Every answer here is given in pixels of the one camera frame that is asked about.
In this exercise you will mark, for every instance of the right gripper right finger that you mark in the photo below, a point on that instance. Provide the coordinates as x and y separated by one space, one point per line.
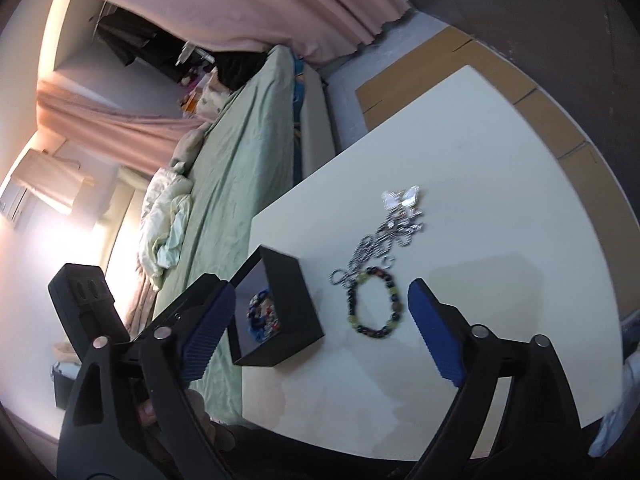
538 433

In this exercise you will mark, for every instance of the person's left hand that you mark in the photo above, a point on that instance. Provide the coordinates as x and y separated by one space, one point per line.
174 425

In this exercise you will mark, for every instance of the jewelry pile in box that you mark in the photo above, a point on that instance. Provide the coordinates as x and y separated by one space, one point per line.
262 317

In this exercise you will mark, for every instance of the black clothing pile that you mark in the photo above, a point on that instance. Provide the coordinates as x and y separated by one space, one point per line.
132 38

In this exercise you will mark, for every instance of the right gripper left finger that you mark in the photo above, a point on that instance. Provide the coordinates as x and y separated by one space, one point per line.
102 436

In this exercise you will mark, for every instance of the plush pillow on bed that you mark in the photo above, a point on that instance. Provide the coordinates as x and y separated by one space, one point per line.
187 149

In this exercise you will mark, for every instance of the white bed frame side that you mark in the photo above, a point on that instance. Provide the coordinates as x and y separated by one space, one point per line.
318 146

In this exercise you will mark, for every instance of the crumpled white bedding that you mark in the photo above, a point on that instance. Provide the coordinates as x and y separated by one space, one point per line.
166 210

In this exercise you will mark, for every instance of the white butterfly pendant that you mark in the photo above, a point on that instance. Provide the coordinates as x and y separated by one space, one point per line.
408 198

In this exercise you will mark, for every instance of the black jewelry box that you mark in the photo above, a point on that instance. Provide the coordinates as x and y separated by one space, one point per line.
300 326

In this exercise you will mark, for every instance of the green bed blanket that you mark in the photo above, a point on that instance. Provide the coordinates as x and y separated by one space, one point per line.
245 164

